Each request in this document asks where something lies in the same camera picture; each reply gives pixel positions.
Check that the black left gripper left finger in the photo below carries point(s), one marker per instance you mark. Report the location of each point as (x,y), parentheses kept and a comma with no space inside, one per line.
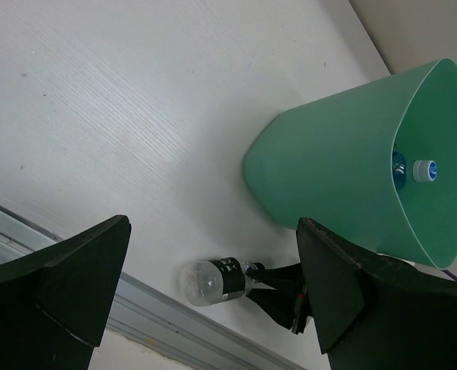
(55,303)

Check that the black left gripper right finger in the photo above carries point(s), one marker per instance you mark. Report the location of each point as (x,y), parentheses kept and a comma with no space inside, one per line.
(372,311)

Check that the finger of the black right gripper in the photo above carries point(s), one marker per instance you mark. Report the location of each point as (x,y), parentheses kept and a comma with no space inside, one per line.
(290,311)
(288,277)

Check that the black label small bottle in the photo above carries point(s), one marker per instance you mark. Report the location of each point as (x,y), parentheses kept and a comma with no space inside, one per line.
(209,282)

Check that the dark blue label bottle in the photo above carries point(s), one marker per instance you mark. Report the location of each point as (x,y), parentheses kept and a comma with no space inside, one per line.
(422,171)

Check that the green plastic bin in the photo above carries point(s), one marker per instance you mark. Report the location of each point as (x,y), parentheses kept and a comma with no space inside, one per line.
(330,160)

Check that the aluminium table frame rail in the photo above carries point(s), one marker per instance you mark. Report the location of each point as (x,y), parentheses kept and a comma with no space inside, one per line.
(149,318)

